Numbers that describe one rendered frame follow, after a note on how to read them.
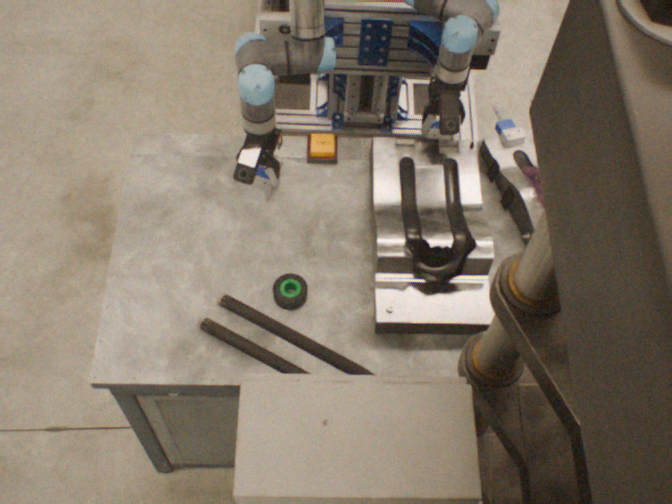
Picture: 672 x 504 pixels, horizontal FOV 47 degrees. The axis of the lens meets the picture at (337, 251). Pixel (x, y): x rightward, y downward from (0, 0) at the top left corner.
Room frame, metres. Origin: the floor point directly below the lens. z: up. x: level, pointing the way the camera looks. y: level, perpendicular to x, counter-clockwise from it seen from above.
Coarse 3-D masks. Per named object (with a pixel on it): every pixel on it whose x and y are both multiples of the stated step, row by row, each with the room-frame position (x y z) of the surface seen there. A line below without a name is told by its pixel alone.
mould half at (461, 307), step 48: (384, 144) 1.24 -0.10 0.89; (432, 144) 1.26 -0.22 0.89; (384, 192) 1.10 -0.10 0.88; (432, 192) 1.11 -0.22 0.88; (480, 192) 1.12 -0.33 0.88; (384, 240) 0.93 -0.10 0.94; (432, 240) 0.94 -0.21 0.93; (480, 240) 0.95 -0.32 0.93; (384, 288) 0.85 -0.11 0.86; (432, 288) 0.86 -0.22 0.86; (480, 288) 0.87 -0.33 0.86
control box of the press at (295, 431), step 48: (240, 384) 0.36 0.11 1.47; (288, 384) 0.37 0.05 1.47; (336, 384) 0.37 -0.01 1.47; (384, 384) 0.38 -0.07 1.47; (432, 384) 0.38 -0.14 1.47; (240, 432) 0.30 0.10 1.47; (288, 432) 0.31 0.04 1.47; (336, 432) 0.31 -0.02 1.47; (384, 432) 0.31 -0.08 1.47; (432, 432) 0.32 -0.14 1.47; (240, 480) 0.24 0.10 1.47; (288, 480) 0.25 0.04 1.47; (336, 480) 0.25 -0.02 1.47; (384, 480) 0.26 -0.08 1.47; (432, 480) 0.26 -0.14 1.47
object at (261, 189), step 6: (276, 156) 1.23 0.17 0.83; (264, 168) 1.18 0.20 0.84; (258, 174) 1.16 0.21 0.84; (264, 174) 1.16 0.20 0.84; (258, 180) 1.13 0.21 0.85; (264, 180) 1.13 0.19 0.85; (246, 186) 1.11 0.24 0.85; (252, 186) 1.11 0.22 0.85; (258, 186) 1.11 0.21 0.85; (264, 186) 1.11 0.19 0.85; (270, 186) 1.13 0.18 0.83; (252, 192) 1.11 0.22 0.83; (258, 192) 1.11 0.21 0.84; (264, 192) 1.10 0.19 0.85; (270, 192) 1.13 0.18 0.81; (252, 198) 1.11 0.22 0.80; (258, 198) 1.11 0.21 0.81; (264, 198) 1.10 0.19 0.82
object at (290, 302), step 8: (280, 280) 0.87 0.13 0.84; (288, 280) 0.87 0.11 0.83; (296, 280) 0.87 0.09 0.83; (304, 280) 0.87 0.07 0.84; (280, 288) 0.85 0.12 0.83; (288, 288) 0.86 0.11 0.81; (296, 288) 0.85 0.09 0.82; (304, 288) 0.85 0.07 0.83; (280, 296) 0.82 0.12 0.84; (288, 296) 0.83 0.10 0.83; (296, 296) 0.83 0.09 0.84; (304, 296) 0.83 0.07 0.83; (280, 304) 0.81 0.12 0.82; (288, 304) 0.81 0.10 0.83; (296, 304) 0.81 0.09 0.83
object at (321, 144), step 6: (312, 138) 1.29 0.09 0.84; (318, 138) 1.29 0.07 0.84; (324, 138) 1.29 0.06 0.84; (330, 138) 1.29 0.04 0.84; (312, 144) 1.27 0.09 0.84; (318, 144) 1.27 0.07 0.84; (324, 144) 1.27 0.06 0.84; (330, 144) 1.27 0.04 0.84; (312, 150) 1.25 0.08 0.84; (318, 150) 1.25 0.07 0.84; (324, 150) 1.25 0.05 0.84; (330, 150) 1.25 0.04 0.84; (330, 156) 1.25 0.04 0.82
